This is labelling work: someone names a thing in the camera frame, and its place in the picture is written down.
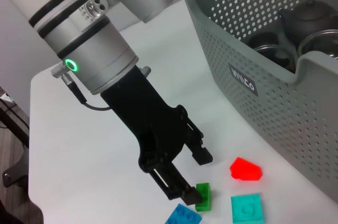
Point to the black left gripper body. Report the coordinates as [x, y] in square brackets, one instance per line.
[148, 123]

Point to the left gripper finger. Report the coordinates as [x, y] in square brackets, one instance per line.
[177, 184]
[198, 150]

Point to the green rectangular toy brick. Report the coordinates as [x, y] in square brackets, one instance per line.
[206, 197]

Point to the blue square toy brick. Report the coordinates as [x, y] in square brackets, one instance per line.
[182, 216]

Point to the glass teacup with black sleeve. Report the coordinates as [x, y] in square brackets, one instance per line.
[319, 44]
[274, 55]

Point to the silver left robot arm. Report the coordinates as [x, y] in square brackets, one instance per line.
[79, 36]

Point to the orange-red wedge toy block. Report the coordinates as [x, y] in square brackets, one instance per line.
[245, 169]

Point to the grey-green perforated storage bin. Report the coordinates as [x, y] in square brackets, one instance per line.
[277, 107]

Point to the small black clay teacup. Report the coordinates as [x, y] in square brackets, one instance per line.
[264, 39]

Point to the teal square toy plate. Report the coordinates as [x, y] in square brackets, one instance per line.
[247, 209]

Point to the white power strip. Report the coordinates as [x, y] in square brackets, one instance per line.
[6, 98]

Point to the black clay teapot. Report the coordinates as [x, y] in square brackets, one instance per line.
[309, 20]

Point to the black metal stand frame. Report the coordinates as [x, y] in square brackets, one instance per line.
[13, 171]

